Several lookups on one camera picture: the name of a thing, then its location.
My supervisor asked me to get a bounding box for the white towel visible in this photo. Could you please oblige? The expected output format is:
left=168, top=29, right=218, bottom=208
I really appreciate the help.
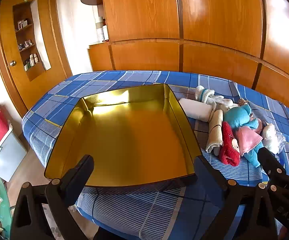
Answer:
left=179, top=98, right=213, bottom=122

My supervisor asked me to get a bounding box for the beige cloth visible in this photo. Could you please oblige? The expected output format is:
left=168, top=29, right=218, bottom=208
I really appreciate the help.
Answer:
left=206, top=109, right=224, bottom=154

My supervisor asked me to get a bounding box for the gold metal tray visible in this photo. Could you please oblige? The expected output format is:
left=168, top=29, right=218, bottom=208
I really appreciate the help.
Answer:
left=44, top=84, right=202, bottom=188

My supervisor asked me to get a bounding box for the teal fuzzy sock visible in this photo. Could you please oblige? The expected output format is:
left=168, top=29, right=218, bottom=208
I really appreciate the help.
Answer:
left=224, top=104, right=263, bottom=168

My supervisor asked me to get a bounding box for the wooden wardrobe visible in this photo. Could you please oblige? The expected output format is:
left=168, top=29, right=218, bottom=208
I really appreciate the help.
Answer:
left=80, top=0, right=289, bottom=113

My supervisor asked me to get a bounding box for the red christmas sock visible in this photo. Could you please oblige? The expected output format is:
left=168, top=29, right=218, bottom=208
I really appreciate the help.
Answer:
left=219, top=121, right=241, bottom=167

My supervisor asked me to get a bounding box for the grey plastic storage bin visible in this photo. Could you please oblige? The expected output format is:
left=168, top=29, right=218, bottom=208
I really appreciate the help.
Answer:
left=0, top=125, right=28, bottom=182

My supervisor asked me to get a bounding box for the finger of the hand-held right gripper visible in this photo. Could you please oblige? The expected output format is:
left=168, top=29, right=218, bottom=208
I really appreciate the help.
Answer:
left=257, top=147, right=288, bottom=189

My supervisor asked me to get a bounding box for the narrow mirror panel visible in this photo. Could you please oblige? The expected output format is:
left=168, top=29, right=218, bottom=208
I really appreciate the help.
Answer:
left=30, top=0, right=52, bottom=71

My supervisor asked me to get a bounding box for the blue plaid bed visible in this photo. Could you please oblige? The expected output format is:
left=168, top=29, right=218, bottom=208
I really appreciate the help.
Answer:
left=22, top=70, right=289, bottom=240

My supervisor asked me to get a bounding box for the collection of small shelf bottles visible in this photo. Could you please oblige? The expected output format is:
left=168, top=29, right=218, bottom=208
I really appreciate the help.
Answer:
left=17, top=19, right=39, bottom=72

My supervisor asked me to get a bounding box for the tall white cylinder container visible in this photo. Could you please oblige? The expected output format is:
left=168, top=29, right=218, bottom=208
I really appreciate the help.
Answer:
left=96, top=16, right=105, bottom=42

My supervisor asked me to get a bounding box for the wooden door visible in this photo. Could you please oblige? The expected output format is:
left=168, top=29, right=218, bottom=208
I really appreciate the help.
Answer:
left=0, top=0, right=72, bottom=117

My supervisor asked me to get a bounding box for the white sock with blue stripe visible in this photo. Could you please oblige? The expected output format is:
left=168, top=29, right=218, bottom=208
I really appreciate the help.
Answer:
left=194, top=85, right=240, bottom=111

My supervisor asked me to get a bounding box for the white plastic-wrapped packet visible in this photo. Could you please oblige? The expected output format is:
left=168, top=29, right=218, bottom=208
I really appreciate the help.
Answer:
left=261, top=124, right=289, bottom=155

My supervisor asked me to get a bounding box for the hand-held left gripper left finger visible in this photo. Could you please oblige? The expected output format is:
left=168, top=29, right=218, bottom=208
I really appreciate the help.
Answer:
left=10, top=154, right=95, bottom=240

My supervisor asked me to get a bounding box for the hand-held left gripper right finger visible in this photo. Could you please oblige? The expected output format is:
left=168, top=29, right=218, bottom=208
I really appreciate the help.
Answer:
left=194, top=155, right=278, bottom=240

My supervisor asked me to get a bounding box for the pink smooth cloth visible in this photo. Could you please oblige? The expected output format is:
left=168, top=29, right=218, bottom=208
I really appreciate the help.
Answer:
left=235, top=126, right=263, bottom=155

